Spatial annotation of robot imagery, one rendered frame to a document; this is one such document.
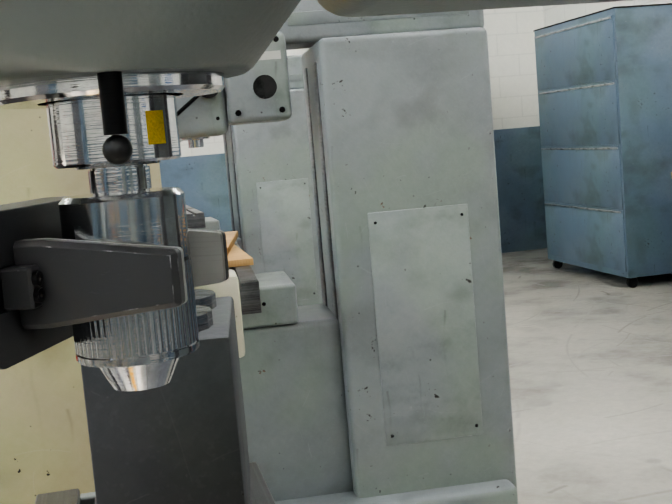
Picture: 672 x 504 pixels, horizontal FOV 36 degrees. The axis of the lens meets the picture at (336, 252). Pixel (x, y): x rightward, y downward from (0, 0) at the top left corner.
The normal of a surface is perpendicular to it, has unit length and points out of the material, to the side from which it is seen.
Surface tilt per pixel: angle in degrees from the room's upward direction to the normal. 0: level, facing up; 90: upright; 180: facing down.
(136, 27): 127
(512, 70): 90
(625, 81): 90
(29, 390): 90
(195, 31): 133
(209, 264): 90
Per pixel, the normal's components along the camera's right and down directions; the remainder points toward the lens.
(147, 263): -0.17, 0.13
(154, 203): 0.62, 0.04
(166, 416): 0.09, 0.11
